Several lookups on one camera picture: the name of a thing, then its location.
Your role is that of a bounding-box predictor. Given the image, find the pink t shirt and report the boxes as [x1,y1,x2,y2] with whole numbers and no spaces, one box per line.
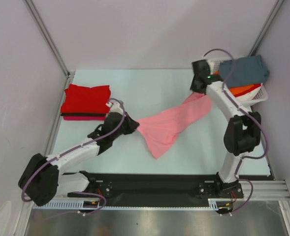
[137,92,212,159]

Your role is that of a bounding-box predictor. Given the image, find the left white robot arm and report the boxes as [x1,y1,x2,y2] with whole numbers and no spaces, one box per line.
[18,112,139,206]

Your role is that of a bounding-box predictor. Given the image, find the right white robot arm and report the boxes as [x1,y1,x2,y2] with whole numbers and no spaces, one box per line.
[190,59,261,197]

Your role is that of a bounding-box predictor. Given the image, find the white plastic basket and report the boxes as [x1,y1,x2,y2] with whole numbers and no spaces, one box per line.
[206,57,268,107]

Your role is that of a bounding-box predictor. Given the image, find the orange t shirt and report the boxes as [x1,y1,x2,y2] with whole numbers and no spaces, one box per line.
[213,70,258,98]

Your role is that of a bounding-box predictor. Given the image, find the grey blue t shirt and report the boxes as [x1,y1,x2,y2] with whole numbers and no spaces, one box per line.
[219,55,270,88]

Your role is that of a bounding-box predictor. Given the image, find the white t shirt in basket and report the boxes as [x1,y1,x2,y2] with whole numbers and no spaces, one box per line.
[237,88,260,101]

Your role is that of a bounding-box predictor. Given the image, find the red t shirt in basket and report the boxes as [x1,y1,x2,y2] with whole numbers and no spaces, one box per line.
[229,84,262,97]

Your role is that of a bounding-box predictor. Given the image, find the folded red t shirt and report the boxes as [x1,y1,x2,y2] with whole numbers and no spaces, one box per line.
[61,84,111,114]

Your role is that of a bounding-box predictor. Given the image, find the folded magenta t shirt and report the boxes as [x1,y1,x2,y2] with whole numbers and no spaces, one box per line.
[63,116,105,121]

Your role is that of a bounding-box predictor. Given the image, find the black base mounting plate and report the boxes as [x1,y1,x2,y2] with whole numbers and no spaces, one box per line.
[66,171,245,207]

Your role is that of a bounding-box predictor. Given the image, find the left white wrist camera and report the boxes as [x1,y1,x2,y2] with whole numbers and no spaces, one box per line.
[106,101,123,115]

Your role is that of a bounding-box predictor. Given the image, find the right aluminium corner post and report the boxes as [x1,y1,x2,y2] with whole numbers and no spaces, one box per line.
[248,0,287,57]

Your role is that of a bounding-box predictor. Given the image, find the aluminium corner post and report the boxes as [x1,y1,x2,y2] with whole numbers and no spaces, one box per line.
[23,0,70,77]
[248,0,287,57]

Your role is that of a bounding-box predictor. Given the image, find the left aluminium corner post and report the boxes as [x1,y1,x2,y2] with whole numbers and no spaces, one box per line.
[23,0,70,77]

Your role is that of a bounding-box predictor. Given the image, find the white slotted cable duct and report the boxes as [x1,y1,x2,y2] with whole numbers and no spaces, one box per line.
[32,199,232,213]

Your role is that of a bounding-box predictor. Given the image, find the aluminium front frame rail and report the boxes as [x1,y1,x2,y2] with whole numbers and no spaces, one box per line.
[21,178,290,200]

